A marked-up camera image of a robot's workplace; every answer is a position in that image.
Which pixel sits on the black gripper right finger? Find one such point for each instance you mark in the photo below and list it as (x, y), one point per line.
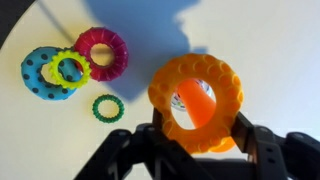
(283, 156)

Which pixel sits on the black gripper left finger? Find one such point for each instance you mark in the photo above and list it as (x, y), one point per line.
(160, 153)

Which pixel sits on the orange post striped base stacker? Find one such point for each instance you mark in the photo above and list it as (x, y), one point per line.
(196, 106)

